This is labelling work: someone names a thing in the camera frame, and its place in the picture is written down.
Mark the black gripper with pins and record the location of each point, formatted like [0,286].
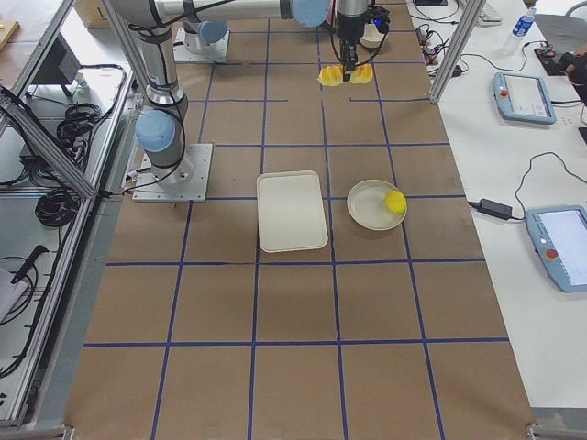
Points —
[349,28]

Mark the white shallow bowl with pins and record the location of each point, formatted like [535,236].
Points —
[366,206]

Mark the white rectangular tray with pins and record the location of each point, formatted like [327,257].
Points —
[291,215]

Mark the blue teach pendant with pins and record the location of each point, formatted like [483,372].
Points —
[558,235]
[523,98]

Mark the aluminium frame post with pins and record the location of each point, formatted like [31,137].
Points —
[457,44]

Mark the arm mounting base plate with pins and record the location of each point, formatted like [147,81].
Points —
[190,48]
[187,183]

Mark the cardboard box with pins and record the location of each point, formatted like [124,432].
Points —
[92,13]

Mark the black power adapter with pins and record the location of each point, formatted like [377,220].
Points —
[495,209]

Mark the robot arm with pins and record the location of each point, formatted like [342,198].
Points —
[153,20]
[206,32]

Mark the blue teach pendant far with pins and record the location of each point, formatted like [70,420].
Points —
[523,98]

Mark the small white bowl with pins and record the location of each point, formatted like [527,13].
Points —
[372,37]

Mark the yellow lemon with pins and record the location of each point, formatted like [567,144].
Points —
[395,202]

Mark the plastic water bottle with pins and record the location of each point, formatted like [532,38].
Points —
[519,31]

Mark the blue teach pendant near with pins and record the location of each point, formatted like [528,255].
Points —
[558,235]

